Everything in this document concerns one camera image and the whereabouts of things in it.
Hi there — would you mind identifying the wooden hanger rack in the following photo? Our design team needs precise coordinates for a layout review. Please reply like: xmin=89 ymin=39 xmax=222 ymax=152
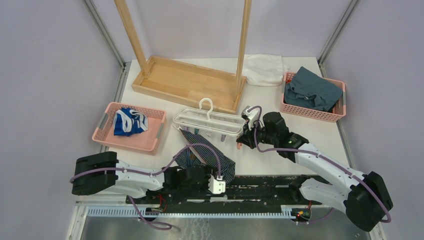
xmin=114 ymin=0 xmax=252 ymax=114

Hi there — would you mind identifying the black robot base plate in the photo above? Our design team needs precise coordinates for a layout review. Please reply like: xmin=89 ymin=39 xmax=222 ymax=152
xmin=134 ymin=175 xmax=315 ymax=214

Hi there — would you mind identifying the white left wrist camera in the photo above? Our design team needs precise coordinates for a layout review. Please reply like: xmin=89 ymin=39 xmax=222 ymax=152
xmin=208 ymin=175 xmax=226 ymax=195

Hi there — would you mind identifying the blue white underwear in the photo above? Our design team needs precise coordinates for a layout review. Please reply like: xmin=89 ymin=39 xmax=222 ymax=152
xmin=112 ymin=107 xmax=149 ymax=137

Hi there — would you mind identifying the white plastic clip hanger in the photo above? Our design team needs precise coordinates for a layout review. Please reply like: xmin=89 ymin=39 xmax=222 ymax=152
xmin=172 ymin=98 xmax=245 ymax=142

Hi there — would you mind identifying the teal grey underwear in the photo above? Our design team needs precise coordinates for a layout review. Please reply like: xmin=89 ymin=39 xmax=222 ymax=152
xmin=283 ymin=66 xmax=343 ymax=112

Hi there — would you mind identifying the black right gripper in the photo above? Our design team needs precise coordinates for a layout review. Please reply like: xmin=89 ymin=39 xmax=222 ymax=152
xmin=237 ymin=118 xmax=277 ymax=149

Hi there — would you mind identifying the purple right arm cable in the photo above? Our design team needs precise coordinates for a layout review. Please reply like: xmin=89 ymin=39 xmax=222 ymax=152
xmin=248 ymin=105 xmax=393 ymax=224

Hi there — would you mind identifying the navy striped boxer underwear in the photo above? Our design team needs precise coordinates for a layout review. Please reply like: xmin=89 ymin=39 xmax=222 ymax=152
xmin=175 ymin=129 xmax=236 ymax=184

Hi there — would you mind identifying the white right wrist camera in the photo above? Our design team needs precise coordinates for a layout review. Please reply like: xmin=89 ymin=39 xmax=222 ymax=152
xmin=241 ymin=105 xmax=262 ymax=132

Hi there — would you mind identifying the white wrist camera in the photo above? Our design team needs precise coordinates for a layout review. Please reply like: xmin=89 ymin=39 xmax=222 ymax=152
xmin=208 ymin=175 xmax=226 ymax=195
xmin=241 ymin=105 xmax=262 ymax=132

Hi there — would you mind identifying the pink basket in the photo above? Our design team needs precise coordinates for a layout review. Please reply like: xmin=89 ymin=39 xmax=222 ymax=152
xmin=279 ymin=67 xmax=347 ymax=123
xmin=92 ymin=102 xmax=167 ymax=155

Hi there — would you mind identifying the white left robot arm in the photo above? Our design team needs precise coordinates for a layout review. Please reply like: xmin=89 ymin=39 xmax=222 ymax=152
xmin=70 ymin=151 xmax=224 ymax=204

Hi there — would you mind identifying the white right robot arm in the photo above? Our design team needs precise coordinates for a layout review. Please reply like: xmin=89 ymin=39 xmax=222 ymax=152
xmin=236 ymin=106 xmax=394 ymax=232

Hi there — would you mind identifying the white folded cloth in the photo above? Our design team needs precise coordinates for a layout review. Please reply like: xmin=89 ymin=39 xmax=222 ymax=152
xmin=242 ymin=54 xmax=290 ymax=87

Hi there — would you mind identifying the pink basket left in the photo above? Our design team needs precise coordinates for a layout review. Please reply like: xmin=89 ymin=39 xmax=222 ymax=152
xmin=92 ymin=102 xmax=167 ymax=155

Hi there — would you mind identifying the pink basket right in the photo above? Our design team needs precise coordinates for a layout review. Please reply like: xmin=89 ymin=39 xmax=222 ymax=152
xmin=279 ymin=67 xmax=347 ymax=123

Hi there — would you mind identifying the white slotted cable duct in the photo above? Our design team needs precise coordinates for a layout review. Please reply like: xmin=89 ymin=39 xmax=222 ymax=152
xmin=86 ymin=206 xmax=296 ymax=220

